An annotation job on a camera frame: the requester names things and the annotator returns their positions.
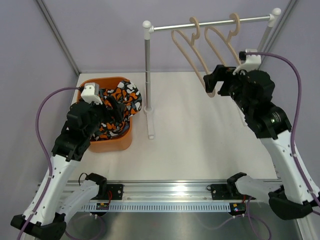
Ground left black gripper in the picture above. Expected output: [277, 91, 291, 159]
[84, 95, 125, 138]

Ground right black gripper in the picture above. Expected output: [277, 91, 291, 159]
[204, 64, 254, 116]

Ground camouflage orange black shorts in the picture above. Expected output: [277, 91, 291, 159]
[91, 79, 142, 142]

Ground beige hanger of camouflage shorts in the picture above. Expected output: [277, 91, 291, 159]
[171, 16, 216, 98]

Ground beige hanger of blue shorts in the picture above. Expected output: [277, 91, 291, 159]
[204, 12, 241, 66]

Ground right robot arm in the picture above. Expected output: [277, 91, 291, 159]
[203, 65, 320, 220]

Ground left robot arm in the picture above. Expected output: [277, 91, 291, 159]
[10, 96, 126, 240]

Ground orange plastic basket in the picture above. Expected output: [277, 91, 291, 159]
[79, 76, 133, 153]

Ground white metal clothes rack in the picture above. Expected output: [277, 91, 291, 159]
[142, 7, 282, 140]

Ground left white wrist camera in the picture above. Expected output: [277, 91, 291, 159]
[80, 82, 103, 105]

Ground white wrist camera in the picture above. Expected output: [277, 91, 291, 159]
[232, 48, 262, 75]
[80, 82, 103, 105]

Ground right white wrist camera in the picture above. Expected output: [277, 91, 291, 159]
[232, 48, 262, 75]

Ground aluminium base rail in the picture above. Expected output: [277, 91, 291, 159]
[32, 180, 285, 203]

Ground white slotted cable duct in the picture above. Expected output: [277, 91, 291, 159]
[79, 202, 231, 213]

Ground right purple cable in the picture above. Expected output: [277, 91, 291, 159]
[199, 51, 320, 240]

